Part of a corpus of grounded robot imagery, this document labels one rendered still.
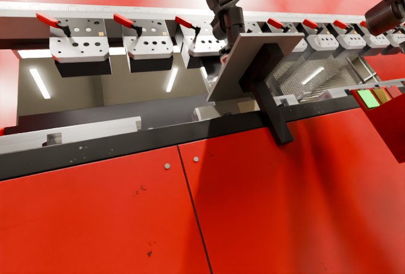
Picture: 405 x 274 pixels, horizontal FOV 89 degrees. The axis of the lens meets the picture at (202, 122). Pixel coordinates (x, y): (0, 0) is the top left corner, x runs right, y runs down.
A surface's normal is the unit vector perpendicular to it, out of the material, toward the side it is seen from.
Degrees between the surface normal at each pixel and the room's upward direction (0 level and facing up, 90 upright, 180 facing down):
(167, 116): 90
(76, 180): 90
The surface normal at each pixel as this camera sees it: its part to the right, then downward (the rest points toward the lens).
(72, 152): 0.26, -0.44
